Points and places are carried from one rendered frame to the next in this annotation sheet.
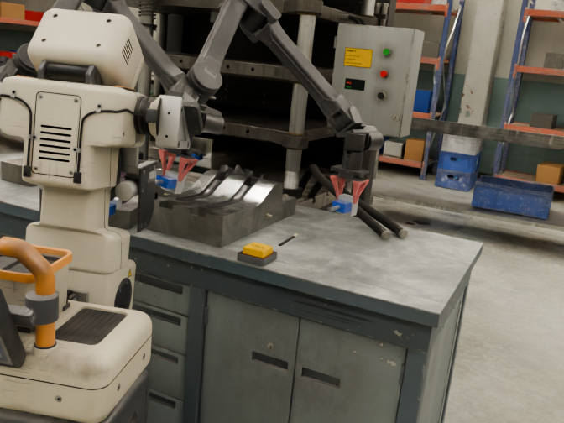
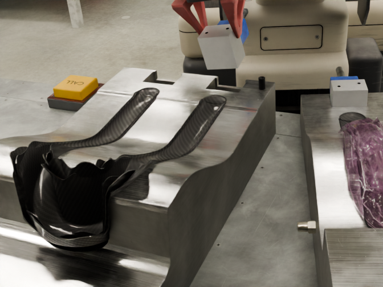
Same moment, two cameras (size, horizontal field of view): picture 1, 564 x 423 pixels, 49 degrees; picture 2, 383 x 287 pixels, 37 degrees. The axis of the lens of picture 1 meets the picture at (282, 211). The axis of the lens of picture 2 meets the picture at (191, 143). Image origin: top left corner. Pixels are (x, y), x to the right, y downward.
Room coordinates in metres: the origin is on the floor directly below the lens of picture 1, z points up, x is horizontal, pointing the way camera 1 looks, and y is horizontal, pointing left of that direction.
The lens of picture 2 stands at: (2.51, 0.29, 1.27)
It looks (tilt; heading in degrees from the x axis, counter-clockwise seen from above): 32 degrees down; 182
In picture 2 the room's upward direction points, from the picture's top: 6 degrees counter-clockwise
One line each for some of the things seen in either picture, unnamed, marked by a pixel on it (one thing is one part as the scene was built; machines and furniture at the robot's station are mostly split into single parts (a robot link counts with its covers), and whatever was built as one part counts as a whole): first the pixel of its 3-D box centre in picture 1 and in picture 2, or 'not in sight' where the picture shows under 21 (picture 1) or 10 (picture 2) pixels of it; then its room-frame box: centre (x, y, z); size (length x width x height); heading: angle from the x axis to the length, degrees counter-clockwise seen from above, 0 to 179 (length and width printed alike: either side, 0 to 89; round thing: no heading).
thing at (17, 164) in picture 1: (37, 170); not in sight; (2.22, 0.92, 0.84); 0.20 x 0.15 x 0.07; 156
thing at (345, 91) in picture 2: (104, 210); (343, 86); (1.70, 0.51, 0.86); 0.13 x 0.05 x 0.05; 173
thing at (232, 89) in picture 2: (170, 208); (227, 94); (1.73, 0.32, 0.87); 0.05 x 0.05 x 0.04; 66
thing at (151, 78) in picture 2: (201, 216); (164, 87); (1.68, 0.23, 0.87); 0.05 x 0.05 x 0.04; 66
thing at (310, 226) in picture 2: not in sight; (306, 226); (2.01, 0.39, 0.84); 0.02 x 0.01 x 0.02; 83
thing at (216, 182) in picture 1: (223, 185); (129, 134); (1.90, 0.19, 0.92); 0.35 x 0.16 x 0.09; 156
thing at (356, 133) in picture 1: (356, 141); not in sight; (1.76, -0.19, 1.11); 0.07 x 0.06 x 0.07; 135
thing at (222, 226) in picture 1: (227, 201); (122, 171); (1.91, 0.17, 0.87); 0.50 x 0.26 x 0.14; 156
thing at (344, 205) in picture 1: (339, 206); not in sight; (1.73, -0.17, 0.93); 0.13 x 0.05 x 0.05; 147
